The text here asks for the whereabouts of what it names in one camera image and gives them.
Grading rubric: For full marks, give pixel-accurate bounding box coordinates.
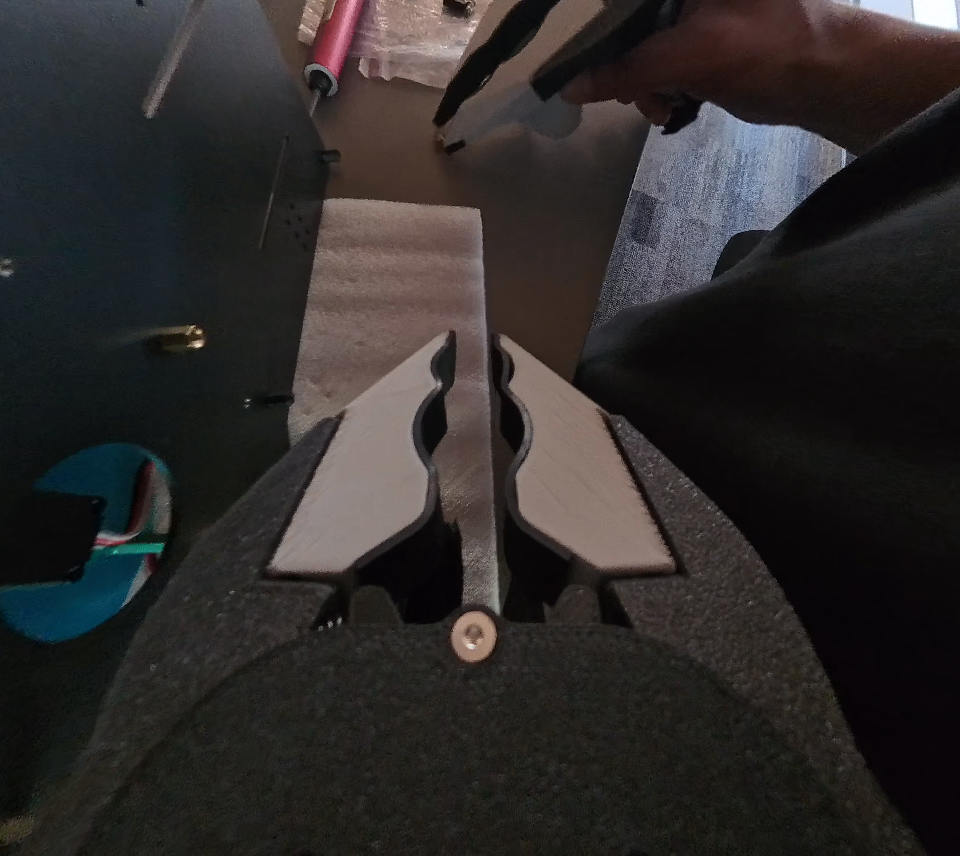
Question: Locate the white foam sheet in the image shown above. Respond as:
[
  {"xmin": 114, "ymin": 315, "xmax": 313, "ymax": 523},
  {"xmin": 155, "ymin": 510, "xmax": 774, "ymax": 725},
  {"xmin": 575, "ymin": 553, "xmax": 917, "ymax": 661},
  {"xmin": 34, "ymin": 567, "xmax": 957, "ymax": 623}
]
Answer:
[{"xmin": 287, "ymin": 197, "xmax": 505, "ymax": 611}]

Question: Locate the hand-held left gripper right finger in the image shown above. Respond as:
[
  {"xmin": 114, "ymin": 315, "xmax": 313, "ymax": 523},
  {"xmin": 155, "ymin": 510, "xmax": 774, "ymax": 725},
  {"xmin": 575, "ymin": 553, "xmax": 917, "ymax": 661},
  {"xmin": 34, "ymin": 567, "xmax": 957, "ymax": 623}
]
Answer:
[{"xmin": 492, "ymin": 333, "xmax": 678, "ymax": 578}]

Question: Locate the person's right hand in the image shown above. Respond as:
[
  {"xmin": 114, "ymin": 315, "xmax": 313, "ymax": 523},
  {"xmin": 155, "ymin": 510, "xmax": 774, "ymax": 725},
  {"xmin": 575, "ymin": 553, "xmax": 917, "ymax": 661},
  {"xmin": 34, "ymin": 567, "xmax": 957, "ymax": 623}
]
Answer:
[{"xmin": 562, "ymin": 0, "xmax": 835, "ymax": 131}]

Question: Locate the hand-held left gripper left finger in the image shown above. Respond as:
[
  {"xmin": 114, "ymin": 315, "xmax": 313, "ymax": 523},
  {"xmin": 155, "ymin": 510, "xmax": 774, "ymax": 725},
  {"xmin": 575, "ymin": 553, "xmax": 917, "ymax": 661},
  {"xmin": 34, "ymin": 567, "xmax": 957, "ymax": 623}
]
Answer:
[{"xmin": 264, "ymin": 332, "xmax": 458, "ymax": 578}]

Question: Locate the blue hobby robot arm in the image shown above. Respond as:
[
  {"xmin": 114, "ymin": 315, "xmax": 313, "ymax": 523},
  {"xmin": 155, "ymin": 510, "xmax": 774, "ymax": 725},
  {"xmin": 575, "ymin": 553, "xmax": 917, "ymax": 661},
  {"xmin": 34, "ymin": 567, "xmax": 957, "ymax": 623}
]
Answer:
[{"xmin": 0, "ymin": 0, "xmax": 344, "ymax": 647}]

